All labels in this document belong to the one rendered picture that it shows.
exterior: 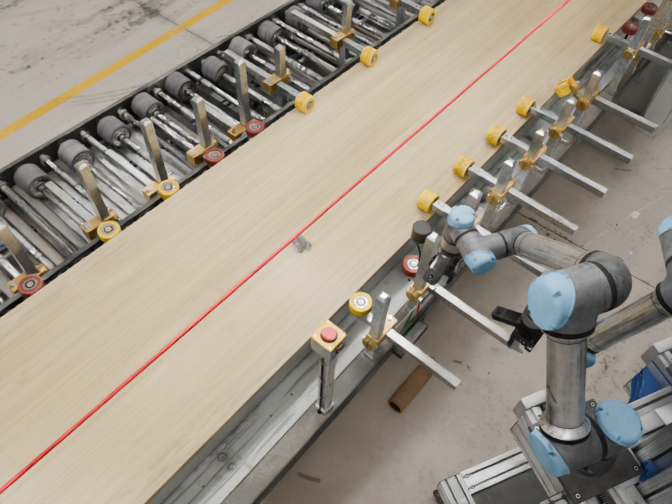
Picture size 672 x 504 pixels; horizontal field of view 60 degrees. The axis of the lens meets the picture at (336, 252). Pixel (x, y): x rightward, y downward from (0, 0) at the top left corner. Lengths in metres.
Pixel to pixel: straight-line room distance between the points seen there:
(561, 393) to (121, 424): 1.22
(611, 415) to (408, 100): 1.66
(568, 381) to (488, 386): 1.56
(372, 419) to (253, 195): 1.18
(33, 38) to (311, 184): 3.14
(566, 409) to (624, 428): 0.19
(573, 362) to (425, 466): 1.47
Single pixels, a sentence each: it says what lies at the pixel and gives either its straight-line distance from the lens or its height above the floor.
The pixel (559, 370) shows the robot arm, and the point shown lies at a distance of 1.40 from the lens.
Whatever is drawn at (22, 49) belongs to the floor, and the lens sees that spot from 4.94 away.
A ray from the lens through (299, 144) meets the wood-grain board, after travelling 2.47.
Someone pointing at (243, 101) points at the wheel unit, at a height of 0.98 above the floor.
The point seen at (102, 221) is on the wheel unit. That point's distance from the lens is 2.37.
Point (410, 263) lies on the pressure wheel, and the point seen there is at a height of 0.90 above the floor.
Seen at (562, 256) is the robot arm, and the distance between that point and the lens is 1.50.
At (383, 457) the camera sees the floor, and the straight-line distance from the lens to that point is 2.74.
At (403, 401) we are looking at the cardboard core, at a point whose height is 0.08.
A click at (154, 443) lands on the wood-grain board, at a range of 1.85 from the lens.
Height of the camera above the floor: 2.61
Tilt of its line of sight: 54 degrees down
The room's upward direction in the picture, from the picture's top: 4 degrees clockwise
